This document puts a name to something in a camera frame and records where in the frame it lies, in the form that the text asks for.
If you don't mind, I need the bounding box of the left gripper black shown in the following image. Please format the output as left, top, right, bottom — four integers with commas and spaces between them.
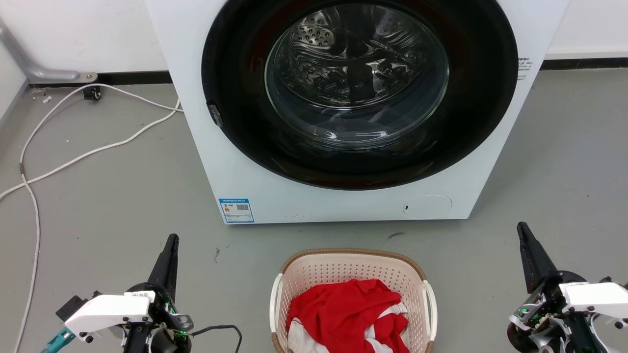
123, 234, 195, 353

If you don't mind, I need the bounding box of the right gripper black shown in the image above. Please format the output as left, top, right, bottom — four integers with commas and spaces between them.
507, 222, 611, 353

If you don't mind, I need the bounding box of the cream perforated laundry basket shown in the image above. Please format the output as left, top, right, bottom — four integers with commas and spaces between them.
269, 248, 438, 353

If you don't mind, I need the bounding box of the blue energy label sticker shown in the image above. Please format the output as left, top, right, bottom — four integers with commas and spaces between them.
219, 198, 255, 224

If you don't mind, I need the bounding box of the white front-load washing machine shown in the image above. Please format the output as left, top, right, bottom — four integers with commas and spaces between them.
145, 0, 572, 225

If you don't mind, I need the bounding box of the round white filter cover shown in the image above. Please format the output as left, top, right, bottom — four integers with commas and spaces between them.
402, 195, 453, 220

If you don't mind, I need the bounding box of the white garment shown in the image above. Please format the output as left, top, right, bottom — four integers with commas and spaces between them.
287, 318, 393, 353

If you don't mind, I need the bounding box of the red garment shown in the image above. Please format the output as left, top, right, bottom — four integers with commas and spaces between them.
286, 278, 410, 353

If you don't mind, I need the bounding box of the black round washer door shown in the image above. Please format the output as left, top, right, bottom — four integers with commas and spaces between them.
201, 0, 519, 191

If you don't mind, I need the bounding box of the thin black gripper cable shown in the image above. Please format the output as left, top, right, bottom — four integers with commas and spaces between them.
190, 324, 244, 353

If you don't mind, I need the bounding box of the teal cable connector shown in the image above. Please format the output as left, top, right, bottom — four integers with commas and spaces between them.
41, 328, 76, 353

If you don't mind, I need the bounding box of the white hose cable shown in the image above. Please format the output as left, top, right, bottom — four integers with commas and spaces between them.
0, 100, 181, 202

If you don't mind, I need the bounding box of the long white power cable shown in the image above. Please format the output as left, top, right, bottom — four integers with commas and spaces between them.
13, 83, 184, 353

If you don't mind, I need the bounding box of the grey wall pipe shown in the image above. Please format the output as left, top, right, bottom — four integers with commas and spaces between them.
0, 19, 99, 84

